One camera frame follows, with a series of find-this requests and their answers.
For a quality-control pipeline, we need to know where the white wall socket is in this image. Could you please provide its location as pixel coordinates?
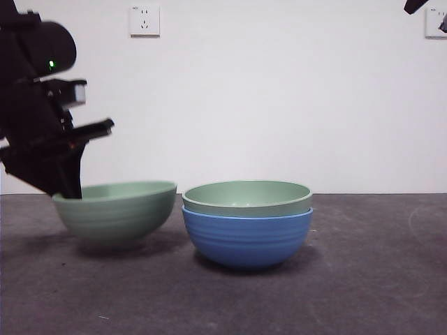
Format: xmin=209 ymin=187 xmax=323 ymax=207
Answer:
xmin=425 ymin=7 xmax=447 ymax=39
xmin=130 ymin=3 xmax=161 ymax=38

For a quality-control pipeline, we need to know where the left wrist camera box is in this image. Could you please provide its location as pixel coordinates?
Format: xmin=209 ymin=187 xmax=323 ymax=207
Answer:
xmin=45 ymin=78 xmax=88 ymax=108

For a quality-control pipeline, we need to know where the green ribbed bowl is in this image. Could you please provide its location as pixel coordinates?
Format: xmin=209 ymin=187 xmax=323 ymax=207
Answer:
xmin=182 ymin=179 xmax=313 ymax=218
xmin=52 ymin=179 xmax=178 ymax=245

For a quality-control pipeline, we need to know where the blue ribbed bowl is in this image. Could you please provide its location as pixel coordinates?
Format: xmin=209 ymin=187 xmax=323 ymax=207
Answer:
xmin=181 ymin=205 xmax=314 ymax=269

